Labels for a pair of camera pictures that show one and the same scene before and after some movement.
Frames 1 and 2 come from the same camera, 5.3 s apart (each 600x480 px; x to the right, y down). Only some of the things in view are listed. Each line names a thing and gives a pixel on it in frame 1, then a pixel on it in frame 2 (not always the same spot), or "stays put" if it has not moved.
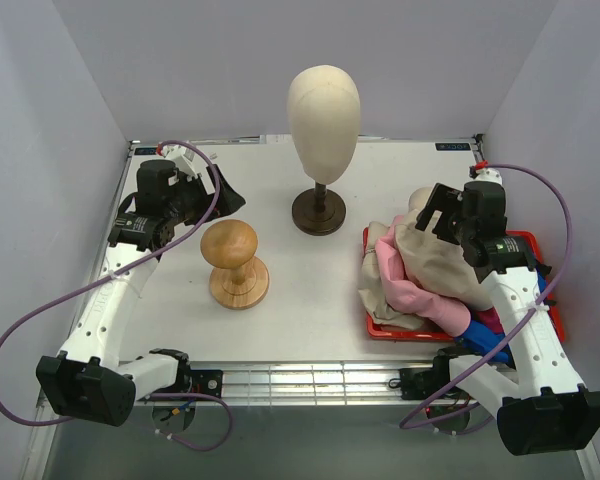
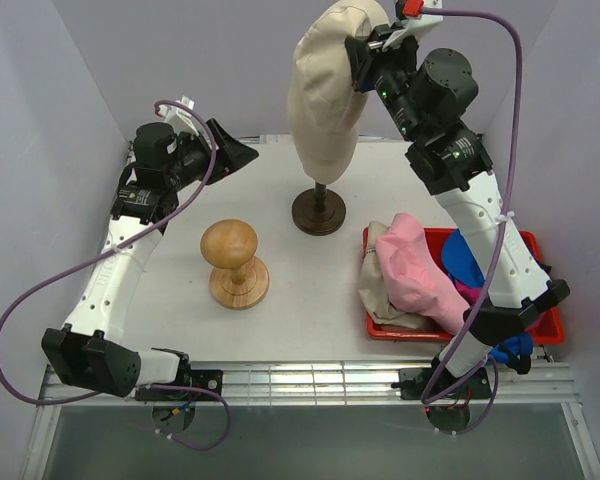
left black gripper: x=228 y=200 → x=231 y=154
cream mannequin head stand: x=324 y=119 stays put
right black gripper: x=443 y=199 → x=365 y=58
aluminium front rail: x=266 y=384 stays put
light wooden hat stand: x=238 y=279 stays put
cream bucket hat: x=440 y=265 → x=326 y=109
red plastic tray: x=427 y=335 stays put
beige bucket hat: x=371 y=286 stays put
